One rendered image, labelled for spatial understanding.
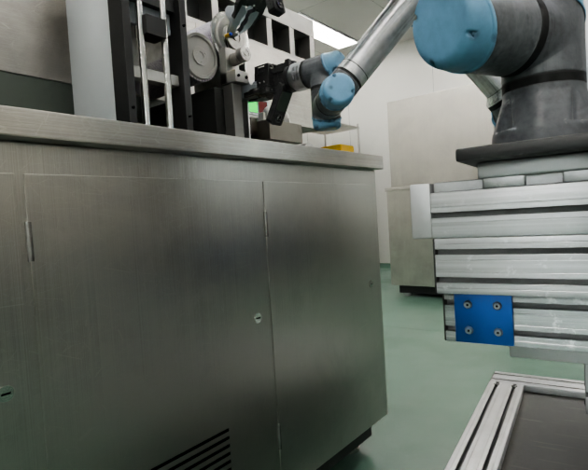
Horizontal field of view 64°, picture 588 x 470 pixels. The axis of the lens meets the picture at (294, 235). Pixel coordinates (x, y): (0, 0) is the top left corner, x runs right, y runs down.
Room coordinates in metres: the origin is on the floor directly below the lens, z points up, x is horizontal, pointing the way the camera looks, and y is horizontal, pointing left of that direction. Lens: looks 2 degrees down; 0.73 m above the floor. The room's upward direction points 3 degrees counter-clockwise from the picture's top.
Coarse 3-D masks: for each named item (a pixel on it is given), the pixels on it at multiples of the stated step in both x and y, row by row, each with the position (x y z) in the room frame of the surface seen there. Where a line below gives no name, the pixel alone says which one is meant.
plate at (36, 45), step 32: (0, 0) 1.19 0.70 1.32; (32, 0) 1.25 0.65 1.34; (64, 0) 1.32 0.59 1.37; (0, 32) 1.19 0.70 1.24; (32, 32) 1.25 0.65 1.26; (64, 32) 1.31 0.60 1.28; (0, 64) 1.18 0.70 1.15; (32, 64) 1.24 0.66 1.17; (64, 64) 1.31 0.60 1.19; (256, 64) 1.92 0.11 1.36
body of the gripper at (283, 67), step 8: (264, 64) 1.31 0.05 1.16; (272, 64) 1.32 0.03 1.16; (280, 64) 1.32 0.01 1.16; (288, 64) 1.28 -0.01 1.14; (256, 72) 1.33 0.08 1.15; (264, 72) 1.32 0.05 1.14; (272, 72) 1.32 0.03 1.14; (280, 72) 1.31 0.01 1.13; (256, 80) 1.34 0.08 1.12; (264, 80) 1.32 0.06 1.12; (272, 80) 1.32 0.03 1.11; (280, 80) 1.30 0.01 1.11; (264, 88) 1.32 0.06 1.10; (272, 88) 1.31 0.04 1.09; (288, 88) 1.28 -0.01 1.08; (264, 96) 1.35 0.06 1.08; (272, 96) 1.35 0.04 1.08
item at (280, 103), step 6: (282, 84) 1.29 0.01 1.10; (276, 90) 1.30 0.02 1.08; (282, 90) 1.29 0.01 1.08; (288, 90) 1.31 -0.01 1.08; (276, 96) 1.30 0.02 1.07; (282, 96) 1.30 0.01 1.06; (288, 96) 1.32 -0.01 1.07; (276, 102) 1.30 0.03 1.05; (282, 102) 1.31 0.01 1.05; (288, 102) 1.33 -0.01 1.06; (270, 108) 1.32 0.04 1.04; (276, 108) 1.31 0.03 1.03; (282, 108) 1.32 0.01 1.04; (270, 114) 1.32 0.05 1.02; (276, 114) 1.32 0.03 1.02; (282, 114) 1.33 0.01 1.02; (270, 120) 1.32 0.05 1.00; (276, 120) 1.32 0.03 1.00; (282, 120) 1.34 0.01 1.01
